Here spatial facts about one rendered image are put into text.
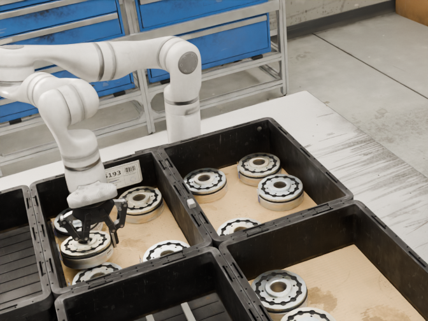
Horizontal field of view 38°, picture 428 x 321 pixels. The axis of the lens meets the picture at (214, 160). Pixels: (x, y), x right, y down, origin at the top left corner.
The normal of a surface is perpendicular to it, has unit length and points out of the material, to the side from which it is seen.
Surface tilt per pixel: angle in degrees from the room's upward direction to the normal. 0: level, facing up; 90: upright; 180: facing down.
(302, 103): 0
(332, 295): 0
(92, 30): 90
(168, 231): 0
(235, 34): 90
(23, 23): 90
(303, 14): 90
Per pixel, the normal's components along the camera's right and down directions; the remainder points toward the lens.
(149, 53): 0.80, 0.33
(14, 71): 0.37, 0.31
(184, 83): 0.45, 0.50
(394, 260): -0.93, 0.27
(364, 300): -0.11, -0.85
